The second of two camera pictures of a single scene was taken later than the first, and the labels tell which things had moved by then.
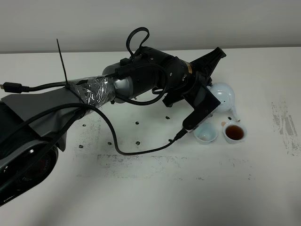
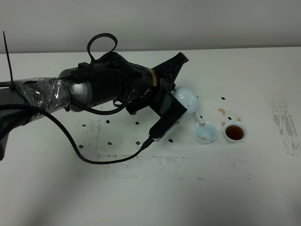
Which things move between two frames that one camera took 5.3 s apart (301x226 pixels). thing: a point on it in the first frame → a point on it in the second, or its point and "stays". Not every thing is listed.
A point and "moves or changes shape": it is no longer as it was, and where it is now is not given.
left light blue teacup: (205, 132) stays
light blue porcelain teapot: (225, 93) moves or changes shape
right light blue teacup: (234, 132) stays
